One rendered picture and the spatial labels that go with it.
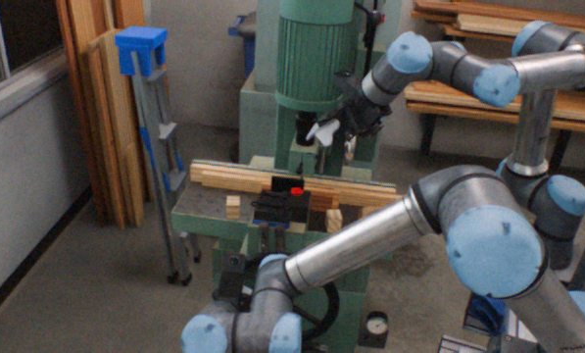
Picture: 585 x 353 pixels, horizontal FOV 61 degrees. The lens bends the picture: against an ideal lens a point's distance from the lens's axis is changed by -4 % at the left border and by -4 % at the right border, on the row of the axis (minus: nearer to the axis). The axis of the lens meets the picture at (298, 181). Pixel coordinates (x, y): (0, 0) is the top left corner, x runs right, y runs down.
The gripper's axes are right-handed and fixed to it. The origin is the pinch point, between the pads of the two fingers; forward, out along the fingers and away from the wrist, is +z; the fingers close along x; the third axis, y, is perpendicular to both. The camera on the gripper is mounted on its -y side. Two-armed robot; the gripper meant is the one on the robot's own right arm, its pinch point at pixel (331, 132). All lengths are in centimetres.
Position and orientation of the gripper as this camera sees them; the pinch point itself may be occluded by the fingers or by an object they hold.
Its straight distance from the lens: 124.7
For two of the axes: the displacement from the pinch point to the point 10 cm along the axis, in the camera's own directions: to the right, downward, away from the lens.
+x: 8.4, -2.0, 5.0
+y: 3.8, 8.8, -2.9
